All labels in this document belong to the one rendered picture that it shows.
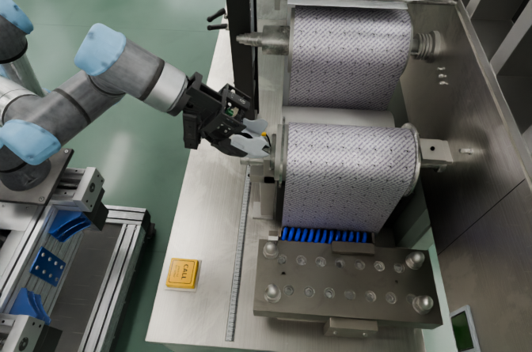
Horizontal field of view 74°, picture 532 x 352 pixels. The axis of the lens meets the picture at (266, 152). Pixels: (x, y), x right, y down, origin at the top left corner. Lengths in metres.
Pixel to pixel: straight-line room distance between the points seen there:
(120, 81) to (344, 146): 0.40
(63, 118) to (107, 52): 0.13
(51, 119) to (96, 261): 1.32
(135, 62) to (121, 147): 1.91
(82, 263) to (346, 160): 1.48
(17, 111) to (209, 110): 0.29
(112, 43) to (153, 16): 2.91
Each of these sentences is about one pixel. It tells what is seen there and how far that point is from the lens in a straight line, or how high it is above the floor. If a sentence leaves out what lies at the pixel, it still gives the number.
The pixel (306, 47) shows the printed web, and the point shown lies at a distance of 0.77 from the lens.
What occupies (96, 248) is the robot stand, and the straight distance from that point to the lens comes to 1.92.
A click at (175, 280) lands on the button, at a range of 0.98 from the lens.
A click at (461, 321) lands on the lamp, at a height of 1.20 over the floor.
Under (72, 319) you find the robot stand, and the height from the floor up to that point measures 0.21.
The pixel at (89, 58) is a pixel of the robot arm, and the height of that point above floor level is 1.51.
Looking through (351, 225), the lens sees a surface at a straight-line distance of 0.88.
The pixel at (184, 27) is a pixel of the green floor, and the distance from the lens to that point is 3.28.
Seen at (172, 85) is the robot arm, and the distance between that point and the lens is 0.58.
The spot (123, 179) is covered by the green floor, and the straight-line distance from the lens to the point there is 2.32.
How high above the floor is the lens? 1.84
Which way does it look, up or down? 55 degrees down
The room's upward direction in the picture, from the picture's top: straight up
